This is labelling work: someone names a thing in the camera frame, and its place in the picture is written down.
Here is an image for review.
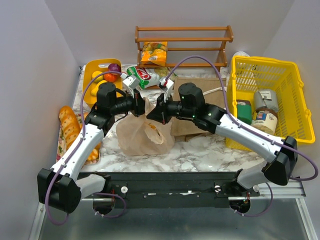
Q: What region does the orange plastic grocery bag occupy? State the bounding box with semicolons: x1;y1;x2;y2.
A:
116;98;175;156

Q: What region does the burlap tote bag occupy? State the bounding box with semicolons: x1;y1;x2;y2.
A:
171;77;225;142

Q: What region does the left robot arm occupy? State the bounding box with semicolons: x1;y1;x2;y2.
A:
37;77;145;214

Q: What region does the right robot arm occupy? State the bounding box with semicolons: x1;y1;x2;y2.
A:
146;83;298;190

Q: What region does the green white Chulz chips bag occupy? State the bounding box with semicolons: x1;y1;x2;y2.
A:
126;66;171;90

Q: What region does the orange tomato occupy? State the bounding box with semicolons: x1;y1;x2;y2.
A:
103;73;118;83

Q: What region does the purple onion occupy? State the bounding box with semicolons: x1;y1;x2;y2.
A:
108;63;122;73

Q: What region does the yellow lemon squash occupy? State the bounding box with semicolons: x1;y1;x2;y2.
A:
90;80;107;97

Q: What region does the yellow round squash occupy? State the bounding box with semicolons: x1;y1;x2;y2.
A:
91;71;104;83

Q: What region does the yellow chips bag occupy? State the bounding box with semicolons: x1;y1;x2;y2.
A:
141;41;168;67

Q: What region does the yellow plastic bin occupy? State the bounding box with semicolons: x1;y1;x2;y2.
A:
82;58;122;108

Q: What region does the long baguette bread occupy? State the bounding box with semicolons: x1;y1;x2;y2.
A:
58;105;81;150

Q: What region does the green box in basket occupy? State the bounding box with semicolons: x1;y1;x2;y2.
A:
237;99;252;125

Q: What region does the yellow mesh basket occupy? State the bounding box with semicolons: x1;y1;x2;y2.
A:
226;56;316;146

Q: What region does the wooden shelf rack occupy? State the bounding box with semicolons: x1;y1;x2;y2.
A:
134;25;234;70

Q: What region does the brown labelled jar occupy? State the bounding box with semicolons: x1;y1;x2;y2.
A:
251;108;278;135

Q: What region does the grey wrapped package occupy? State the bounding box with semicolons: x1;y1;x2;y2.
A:
253;89;279;113

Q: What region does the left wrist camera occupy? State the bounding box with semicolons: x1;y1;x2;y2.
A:
122;76;140;97

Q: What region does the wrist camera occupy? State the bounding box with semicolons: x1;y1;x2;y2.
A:
158;77;174;102
122;76;140;97

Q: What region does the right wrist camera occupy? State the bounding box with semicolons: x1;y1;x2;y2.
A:
158;77;174;102

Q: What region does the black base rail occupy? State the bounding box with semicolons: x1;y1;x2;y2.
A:
92;172;259;209

